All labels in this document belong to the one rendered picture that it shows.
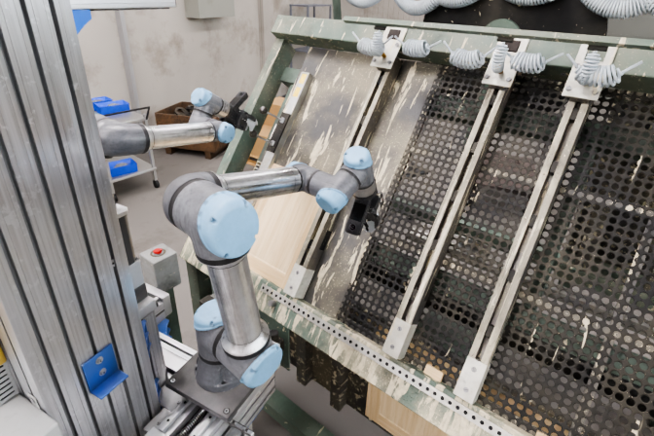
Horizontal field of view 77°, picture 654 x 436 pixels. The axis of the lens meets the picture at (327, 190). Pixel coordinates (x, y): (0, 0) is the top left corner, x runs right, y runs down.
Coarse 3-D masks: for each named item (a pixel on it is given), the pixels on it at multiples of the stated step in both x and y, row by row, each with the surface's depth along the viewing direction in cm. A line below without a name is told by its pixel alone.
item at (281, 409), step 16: (192, 272) 209; (192, 288) 215; (208, 288) 216; (192, 304) 221; (304, 352) 201; (320, 352) 203; (304, 368) 206; (320, 368) 207; (336, 368) 188; (304, 384) 211; (336, 384) 193; (352, 384) 195; (272, 400) 206; (288, 400) 206; (336, 400) 197; (352, 400) 199; (272, 416) 205; (288, 416) 198; (304, 416) 199; (304, 432) 191; (320, 432) 191
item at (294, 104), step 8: (304, 72) 198; (304, 88) 196; (304, 96) 198; (288, 104) 197; (296, 104) 195; (288, 112) 196; (296, 112) 197; (288, 128) 196; (280, 144) 195; (280, 152) 197; (264, 160) 196; (272, 160) 194; (264, 168) 194; (256, 200) 194
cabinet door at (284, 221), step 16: (304, 192) 182; (256, 208) 193; (272, 208) 188; (288, 208) 184; (304, 208) 180; (272, 224) 186; (288, 224) 182; (304, 224) 178; (256, 240) 188; (272, 240) 183; (288, 240) 179; (304, 240) 175; (256, 256) 186; (272, 256) 181; (288, 256) 177; (256, 272) 183; (272, 272) 178; (288, 272) 175
